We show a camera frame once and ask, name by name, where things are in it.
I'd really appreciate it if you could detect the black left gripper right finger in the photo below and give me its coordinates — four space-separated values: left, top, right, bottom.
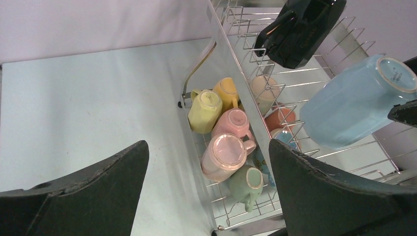
268 139 417 236

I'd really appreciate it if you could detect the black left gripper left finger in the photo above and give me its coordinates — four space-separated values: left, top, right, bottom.
0 140 149 236

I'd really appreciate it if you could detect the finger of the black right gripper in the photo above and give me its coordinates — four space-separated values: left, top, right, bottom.
387 99 417 128

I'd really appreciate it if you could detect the light blue faceted mug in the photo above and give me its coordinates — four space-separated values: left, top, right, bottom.
300 55 417 149

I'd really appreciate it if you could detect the iridescent pale pink mug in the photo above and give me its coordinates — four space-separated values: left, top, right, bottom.
201 133 256 182

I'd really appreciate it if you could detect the black mug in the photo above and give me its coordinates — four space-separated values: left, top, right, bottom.
253 0 347 69

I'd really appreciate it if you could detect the green mug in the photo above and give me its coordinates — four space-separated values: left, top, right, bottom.
228 165 264 212

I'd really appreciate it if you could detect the blue butterfly mug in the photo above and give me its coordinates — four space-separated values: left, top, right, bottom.
253 128 299 188

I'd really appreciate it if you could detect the salmon dotted mug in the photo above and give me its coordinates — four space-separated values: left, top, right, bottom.
265 103 297 132

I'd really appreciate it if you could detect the pink faceted mug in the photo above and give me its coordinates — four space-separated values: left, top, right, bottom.
211 108 255 141

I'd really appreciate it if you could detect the cream seahorse pattern mug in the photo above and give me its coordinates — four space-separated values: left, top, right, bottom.
250 76 280 116

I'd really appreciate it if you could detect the pale yellow faceted mug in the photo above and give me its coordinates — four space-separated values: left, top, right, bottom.
188 89 223 134

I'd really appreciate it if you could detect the orange yellow mug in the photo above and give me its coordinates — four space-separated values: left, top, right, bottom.
212 77 239 113

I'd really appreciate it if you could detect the metal wire dish rack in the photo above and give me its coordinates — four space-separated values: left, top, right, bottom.
178 0 417 236

